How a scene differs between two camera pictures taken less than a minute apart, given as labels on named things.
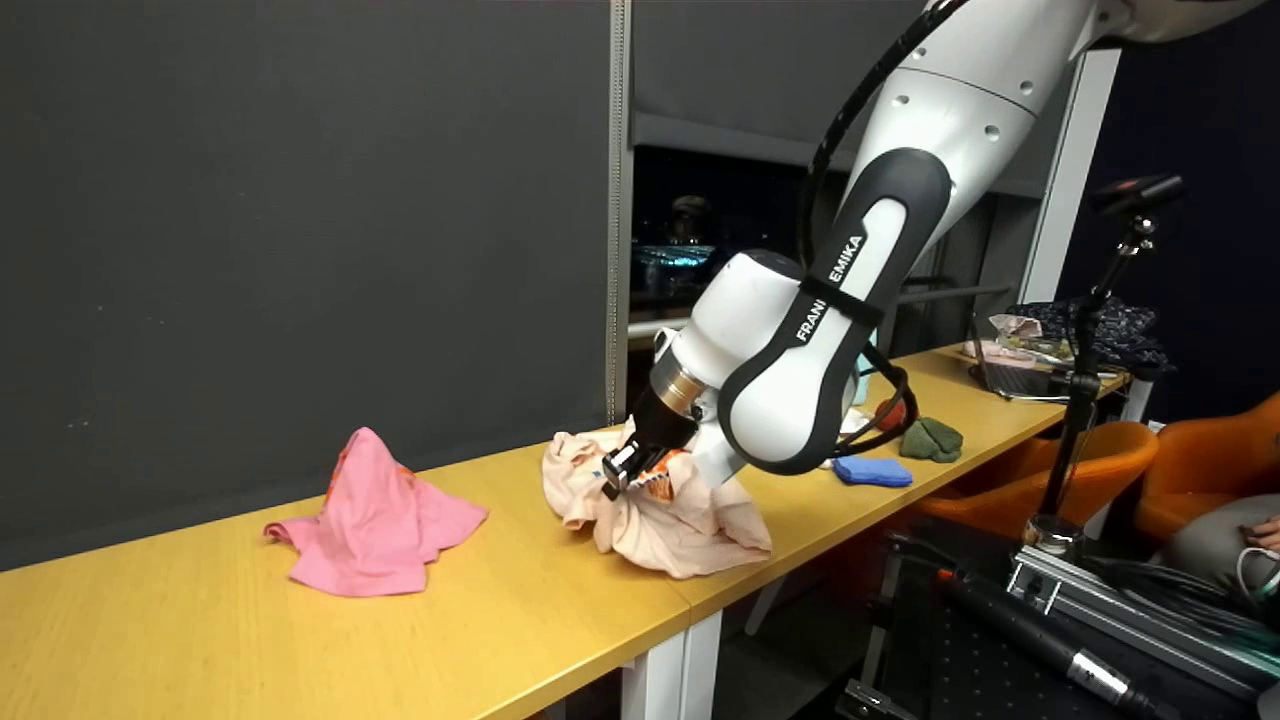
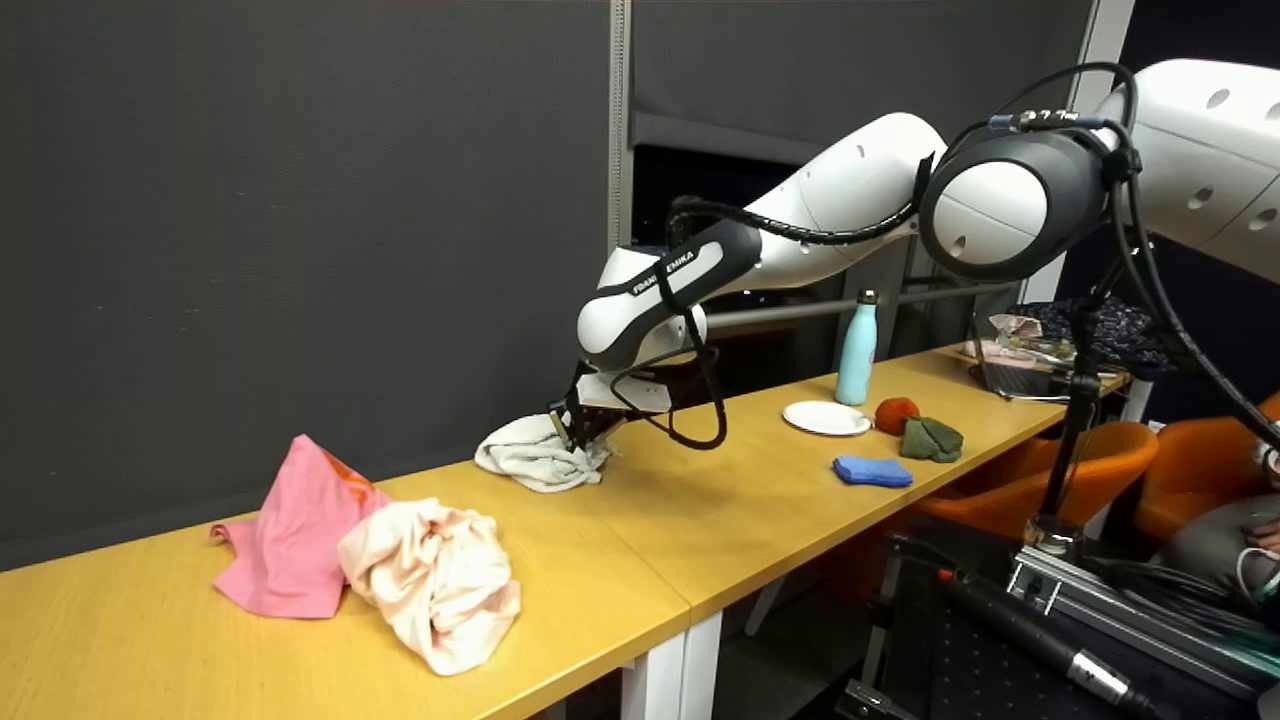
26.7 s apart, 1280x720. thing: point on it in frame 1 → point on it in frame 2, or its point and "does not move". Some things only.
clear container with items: (1023, 359) does not move
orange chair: (1211, 458) does not move
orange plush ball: (893, 413) does not move
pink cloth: (381, 528) → (284, 554)
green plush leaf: (929, 442) does not move
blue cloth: (869, 471) does not move
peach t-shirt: (665, 520) → (441, 578)
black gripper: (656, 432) → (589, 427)
